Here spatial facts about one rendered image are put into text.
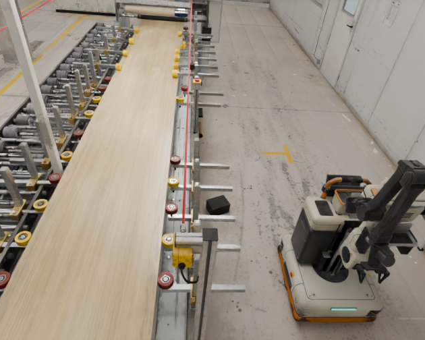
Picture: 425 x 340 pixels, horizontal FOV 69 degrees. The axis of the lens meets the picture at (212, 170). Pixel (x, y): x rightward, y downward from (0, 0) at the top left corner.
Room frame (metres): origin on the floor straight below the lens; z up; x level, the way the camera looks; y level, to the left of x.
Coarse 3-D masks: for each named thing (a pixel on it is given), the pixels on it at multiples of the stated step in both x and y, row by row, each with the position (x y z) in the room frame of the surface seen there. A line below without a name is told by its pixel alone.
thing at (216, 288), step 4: (176, 284) 0.88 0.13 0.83; (180, 284) 0.88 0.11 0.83; (184, 284) 0.88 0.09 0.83; (188, 284) 0.88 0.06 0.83; (212, 284) 0.90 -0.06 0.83; (216, 284) 0.90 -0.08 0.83; (172, 288) 0.85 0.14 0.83; (176, 288) 0.85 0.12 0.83; (180, 288) 0.86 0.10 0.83; (184, 288) 0.86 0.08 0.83; (188, 288) 0.86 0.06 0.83; (212, 288) 0.87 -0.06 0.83; (216, 288) 0.88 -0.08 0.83; (220, 288) 0.88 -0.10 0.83; (224, 288) 0.88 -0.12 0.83; (228, 288) 0.88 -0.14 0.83; (232, 288) 0.89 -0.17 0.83; (236, 288) 0.89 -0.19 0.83; (240, 288) 0.89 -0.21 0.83; (244, 288) 0.89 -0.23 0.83; (164, 292) 0.84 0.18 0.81; (168, 292) 0.84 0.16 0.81; (172, 292) 0.85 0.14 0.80; (176, 292) 0.85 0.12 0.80; (180, 292) 0.85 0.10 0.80; (184, 292) 0.85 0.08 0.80; (188, 292) 0.86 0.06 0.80; (212, 292) 0.87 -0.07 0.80; (216, 292) 0.87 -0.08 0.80; (220, 292) 0.87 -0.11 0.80; (224, 292) 0.87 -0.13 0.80; (228, 292) 0.88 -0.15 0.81; (232, 292) 0.88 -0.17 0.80; (236, 292) 0.88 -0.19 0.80; (240, 292) 0.88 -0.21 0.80; (244, 292) 0.89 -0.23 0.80
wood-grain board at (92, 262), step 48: (144, 48) 4.18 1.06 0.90; (144, 96) 2.80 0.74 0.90; (96, 144) 1.93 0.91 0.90; (144, 144) 1.99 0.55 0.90; (96, 192) 1.42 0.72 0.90; (144, 192) 1.46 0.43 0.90; (48, 240) 1.02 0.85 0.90; (96, 240) 1.05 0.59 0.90; (144, 240) 1.08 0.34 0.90; (48, 288) 0.75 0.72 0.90; (96, 288) 0.77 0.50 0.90; (144, 288) 0.80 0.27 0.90; (0, 336) 0.52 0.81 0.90; (48, 336) 0.54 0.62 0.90; (96, 336) 0.56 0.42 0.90; (144, 336) 0.58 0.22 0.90
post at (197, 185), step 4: (196, 184) 1.32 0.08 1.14; (196, 188) 1.31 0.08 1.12; (196, 192) 1.31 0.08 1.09; (196, 196) 1.31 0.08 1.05; (196, 200) 1.31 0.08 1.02; (196, 204) 1.31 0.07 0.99; (196, 208) 1.31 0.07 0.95; (196, 212) 1.31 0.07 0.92; (196, 216) 1.31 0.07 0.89; (192, 220) 1.32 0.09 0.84; (192, 232) 1.31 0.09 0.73
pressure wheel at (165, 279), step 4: (160, 276) 0.87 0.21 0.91; (164, 276) 0.87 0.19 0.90; (168, 276) 0.87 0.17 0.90; (172, 276) 0.88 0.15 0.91; (160, 280) 0.85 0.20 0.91; (164, 280) 0.85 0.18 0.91; (168, 280) 0.85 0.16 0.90; (172, 280) 0.85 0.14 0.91; (160, 284) 0.83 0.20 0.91; (164, 284) 0.83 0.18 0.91; (168, 284) 0.83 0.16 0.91; (172, 284) 0.84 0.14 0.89; (164, 288) 0.82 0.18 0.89; (168, 288) 0.82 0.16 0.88
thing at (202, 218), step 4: (172, 216) 1.35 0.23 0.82; (176, 216) 1.36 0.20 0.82; (180, 216) 1.36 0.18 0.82; (188, 216) 1.37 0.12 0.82; (200, 216) 1.38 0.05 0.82; (204, 216) 1.38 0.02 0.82; (208, 216) 1.38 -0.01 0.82; (212, 216) 1.39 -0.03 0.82; (216, 216) 1.39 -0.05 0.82; (220, 216) 1.39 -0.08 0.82; (224, 216) 1.40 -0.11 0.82; (228, 216) 1.40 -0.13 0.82; (232, 216) 1.41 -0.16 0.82; (168, 220) 1.34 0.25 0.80; (172, 220) 1.34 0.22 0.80; (176, 220) 1.34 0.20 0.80; (180, 220) 1.35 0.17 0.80; (188, 220) 1.35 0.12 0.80; (200, 220) 1.36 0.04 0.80; (204, 220) 1.36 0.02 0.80; (208, 220) 1.37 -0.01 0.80; (212, 220) 1.37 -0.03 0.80; (216, 220) 1.37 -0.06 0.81; (220, 220) 1.37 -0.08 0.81; (224, 220) 1.38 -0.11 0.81; (228, 220) 1.38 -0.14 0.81; (232, 220) 1.38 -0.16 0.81
